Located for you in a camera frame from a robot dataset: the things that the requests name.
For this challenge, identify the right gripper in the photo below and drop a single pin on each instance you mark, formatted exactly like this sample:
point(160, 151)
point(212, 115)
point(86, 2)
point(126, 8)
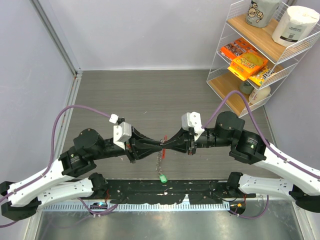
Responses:
point(182, 134)

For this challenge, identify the yellow candy bag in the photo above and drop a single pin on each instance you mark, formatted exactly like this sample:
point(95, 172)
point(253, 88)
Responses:
point(261, 76)

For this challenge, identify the white wire shelf rack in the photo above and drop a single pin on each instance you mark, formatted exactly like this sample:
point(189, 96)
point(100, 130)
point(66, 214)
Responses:
point(261, 43)

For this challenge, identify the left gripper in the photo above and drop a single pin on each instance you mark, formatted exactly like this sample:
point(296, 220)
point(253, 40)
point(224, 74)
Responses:
point(141, 151)

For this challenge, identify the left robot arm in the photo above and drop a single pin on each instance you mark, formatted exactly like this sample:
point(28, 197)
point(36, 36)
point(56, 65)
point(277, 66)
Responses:
point(58, 183)

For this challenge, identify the white paper towel roll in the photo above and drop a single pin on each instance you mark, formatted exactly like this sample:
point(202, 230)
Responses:
point(296, 24)

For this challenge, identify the grey printed snack bag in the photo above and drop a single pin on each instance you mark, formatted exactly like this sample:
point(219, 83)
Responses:
point(260, 12)

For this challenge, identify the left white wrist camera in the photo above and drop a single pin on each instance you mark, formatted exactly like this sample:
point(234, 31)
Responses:
point(122, 131)

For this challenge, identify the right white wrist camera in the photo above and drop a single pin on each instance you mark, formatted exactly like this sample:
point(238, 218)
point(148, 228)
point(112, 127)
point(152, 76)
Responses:
point(192, 120)

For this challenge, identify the red grey carabiner keyring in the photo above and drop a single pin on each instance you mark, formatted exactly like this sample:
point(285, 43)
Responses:
point(160, 156)

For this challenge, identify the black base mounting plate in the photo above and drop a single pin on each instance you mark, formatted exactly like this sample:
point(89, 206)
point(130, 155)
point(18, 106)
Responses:
point(147, 191)

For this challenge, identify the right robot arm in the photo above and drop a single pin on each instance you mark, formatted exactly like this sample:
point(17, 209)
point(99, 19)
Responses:
point(297, 181)

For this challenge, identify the aluminium corner frame post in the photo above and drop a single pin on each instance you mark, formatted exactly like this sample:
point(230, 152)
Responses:
point(51, 23)

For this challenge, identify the green tagged key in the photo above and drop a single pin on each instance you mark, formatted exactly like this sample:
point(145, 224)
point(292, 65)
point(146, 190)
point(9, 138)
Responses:
point(163, 178)

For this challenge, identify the cream bottle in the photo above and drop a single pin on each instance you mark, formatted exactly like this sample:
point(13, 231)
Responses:
point(259, 95)

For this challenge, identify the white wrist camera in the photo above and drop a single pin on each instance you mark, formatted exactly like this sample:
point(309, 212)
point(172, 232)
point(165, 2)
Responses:
point(122, 131)
point(192, 120)

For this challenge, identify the white slotted cable duct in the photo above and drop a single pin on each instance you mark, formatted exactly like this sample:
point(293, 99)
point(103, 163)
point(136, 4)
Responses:
point(184, 206)

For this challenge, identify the orange brown snack box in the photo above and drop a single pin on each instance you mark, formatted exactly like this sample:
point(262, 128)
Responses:
point(236, 48)

